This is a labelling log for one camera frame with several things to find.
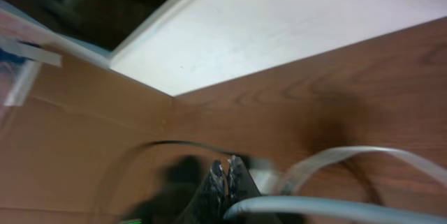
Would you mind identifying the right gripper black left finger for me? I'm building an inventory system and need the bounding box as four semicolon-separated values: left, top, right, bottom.
177;160;227;224

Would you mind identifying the black usb cable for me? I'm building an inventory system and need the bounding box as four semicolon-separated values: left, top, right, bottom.
101;140;252;218

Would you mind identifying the white usb cable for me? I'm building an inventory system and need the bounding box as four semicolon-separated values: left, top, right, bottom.
223;145;447;224

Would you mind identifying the brown cardboard panel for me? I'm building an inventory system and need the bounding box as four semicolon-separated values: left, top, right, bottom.
1;12;172;223

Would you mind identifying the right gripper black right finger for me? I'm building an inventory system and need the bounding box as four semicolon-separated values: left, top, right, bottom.
226;156;279;224

